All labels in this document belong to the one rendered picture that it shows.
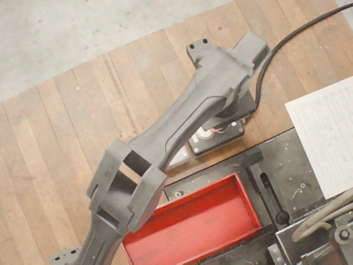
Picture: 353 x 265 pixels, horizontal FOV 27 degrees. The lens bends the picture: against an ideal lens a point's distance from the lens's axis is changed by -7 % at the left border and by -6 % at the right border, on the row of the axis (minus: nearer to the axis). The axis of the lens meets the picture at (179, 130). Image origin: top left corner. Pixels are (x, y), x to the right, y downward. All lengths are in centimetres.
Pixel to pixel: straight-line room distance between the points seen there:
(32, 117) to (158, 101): 26
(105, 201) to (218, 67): 26
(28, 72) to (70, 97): 103
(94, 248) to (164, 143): 23
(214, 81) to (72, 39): 146
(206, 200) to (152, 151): 41
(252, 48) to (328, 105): 34
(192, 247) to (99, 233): 32
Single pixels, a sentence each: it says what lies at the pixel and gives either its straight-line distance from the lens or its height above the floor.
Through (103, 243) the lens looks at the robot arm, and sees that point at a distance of 120.
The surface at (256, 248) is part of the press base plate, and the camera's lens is 147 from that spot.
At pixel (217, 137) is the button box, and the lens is 148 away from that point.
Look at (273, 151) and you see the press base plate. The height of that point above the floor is 90.
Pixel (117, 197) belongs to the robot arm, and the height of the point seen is 126.
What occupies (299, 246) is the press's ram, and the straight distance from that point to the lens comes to 124.
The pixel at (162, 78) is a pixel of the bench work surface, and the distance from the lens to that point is 155.
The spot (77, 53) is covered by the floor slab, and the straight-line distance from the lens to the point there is 256.
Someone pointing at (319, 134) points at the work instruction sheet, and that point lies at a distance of 153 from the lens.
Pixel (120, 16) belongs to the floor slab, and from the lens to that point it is 260.
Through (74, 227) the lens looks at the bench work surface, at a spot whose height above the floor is 90.
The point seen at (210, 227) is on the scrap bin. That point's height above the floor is 91.
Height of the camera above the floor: 236
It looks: 74 degrees down
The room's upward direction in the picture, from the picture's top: 5 degrees counter-clockwise
